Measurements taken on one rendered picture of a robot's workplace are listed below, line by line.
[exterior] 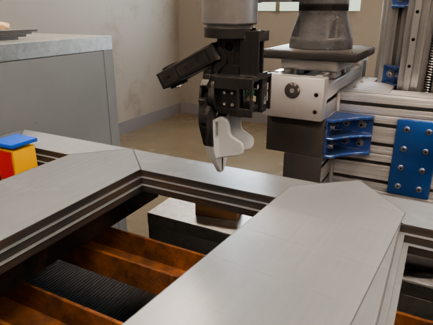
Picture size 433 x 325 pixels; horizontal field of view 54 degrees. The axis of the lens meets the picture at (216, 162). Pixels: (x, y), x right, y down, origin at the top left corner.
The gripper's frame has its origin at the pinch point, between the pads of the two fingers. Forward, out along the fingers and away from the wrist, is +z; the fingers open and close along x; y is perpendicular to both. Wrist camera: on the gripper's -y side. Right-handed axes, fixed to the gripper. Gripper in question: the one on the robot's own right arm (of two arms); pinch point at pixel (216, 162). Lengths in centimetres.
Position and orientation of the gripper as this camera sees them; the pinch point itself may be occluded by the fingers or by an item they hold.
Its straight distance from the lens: 65.3
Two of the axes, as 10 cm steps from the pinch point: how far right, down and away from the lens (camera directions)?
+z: 0.0, 9.4, 3.4
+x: 4.7, -3.0, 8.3
